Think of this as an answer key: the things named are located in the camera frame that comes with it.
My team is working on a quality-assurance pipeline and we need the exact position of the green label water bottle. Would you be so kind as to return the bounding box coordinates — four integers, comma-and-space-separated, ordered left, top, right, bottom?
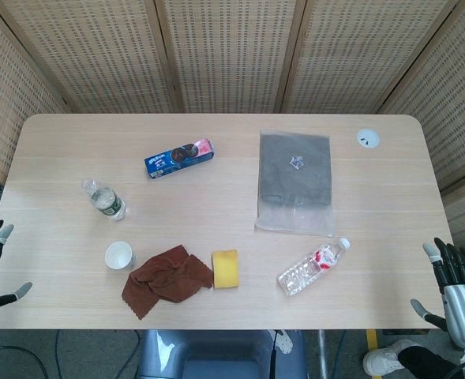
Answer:
81, 178, 131, 221

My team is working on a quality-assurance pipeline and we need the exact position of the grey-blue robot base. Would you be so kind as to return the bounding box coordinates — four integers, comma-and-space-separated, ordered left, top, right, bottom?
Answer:
137, 329, 308, 379

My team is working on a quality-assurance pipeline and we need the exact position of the white paper cup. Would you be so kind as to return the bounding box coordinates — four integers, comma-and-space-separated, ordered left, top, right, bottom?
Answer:
104, 241, 137, 272

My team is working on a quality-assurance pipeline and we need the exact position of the red label water bottle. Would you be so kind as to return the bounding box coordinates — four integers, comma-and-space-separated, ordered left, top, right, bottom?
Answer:
276, 237, 351, 298

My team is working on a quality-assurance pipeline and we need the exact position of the black trouser leg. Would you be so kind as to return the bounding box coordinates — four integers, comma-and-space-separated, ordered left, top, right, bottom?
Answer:
397, 343, 452, 374

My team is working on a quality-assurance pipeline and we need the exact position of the white shoe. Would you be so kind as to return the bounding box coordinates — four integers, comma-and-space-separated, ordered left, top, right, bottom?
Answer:
362, 340, 418, 377

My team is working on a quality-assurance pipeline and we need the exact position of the metal table leg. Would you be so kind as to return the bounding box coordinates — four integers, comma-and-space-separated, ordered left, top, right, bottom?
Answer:
314, 329, 328, 379

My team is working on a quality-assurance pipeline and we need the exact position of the brown cloth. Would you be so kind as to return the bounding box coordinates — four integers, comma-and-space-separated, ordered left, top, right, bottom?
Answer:
122, 244, 214, 321

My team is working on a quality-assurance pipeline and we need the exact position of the bamboo screen panel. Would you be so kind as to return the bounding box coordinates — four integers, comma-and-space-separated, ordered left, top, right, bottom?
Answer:
281, 0, 465, 115
155, 0, 308, 114
377, 0, 465, 253
0, 0, 69, 186
0, 0, 182, 114

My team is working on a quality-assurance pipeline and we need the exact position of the bagged grey cloth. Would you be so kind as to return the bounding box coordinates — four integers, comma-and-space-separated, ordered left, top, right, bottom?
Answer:
254, 129, 337, 238

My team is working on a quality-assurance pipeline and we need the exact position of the blue cookie box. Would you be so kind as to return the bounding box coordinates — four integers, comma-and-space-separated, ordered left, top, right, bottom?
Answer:
144, 137, 217, 181

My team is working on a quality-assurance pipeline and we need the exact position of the yellow sponge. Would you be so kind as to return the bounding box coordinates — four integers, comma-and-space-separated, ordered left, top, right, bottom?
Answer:
211, 249, 241, 291

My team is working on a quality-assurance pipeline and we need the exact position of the white perforated bracket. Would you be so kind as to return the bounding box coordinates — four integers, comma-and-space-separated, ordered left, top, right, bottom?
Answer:
275, 330, 295, 355

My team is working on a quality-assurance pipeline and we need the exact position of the white cable grommet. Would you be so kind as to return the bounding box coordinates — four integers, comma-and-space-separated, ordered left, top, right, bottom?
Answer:
356, 128, 381, 150

